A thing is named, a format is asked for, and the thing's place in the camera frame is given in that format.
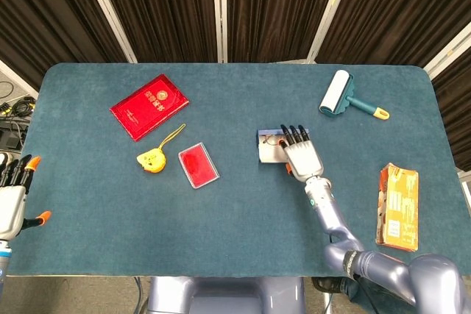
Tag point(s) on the white table leg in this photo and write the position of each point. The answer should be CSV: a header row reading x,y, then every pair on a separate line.
x,y
326,303

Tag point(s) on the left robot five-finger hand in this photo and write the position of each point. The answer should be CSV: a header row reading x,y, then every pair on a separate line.
x,y
11,211

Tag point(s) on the black floor power box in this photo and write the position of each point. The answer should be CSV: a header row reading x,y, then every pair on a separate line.
x,y
11,139

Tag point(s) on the white blue-edged box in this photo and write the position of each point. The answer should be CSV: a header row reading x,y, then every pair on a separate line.
x,y
270,154

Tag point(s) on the crumpled blue fabric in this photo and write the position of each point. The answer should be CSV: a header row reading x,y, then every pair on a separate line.
x,y
349,290

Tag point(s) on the teal lint roller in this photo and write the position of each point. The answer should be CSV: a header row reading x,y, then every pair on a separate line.
x,y
335,91

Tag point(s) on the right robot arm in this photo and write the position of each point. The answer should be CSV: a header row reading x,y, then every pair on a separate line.
x,y
331,214

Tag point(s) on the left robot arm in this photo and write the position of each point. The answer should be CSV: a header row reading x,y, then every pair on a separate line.
x,y
3,255

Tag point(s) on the dark curtain screen panel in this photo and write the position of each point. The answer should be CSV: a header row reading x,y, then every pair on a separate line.
x,y
397,9
162,5
272,5
456,108
44,9

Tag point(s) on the orange snack box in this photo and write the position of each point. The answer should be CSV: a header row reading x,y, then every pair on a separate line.
x,y
399,207

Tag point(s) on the blue velvet table cloth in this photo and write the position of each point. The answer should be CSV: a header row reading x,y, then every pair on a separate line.
x,y
110,218

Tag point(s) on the yellow tape measure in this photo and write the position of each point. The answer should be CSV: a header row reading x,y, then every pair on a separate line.
x,y
151,161

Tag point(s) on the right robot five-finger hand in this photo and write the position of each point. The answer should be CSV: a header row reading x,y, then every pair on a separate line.
x,y
303,161

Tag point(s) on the black shoe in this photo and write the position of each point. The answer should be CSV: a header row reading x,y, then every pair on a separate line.
x,y
327,284

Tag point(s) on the red ink pad clear case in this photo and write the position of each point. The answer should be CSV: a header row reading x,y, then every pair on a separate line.
x,y
198,165

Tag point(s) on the grey-blue robot torso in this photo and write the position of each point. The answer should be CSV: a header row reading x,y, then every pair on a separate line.
x,y
228,295

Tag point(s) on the eyeglasses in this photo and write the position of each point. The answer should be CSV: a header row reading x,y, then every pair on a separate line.
x,y
272,140

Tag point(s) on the red certificate booklet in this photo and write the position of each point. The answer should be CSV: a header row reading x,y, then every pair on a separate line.
x,y
149,108

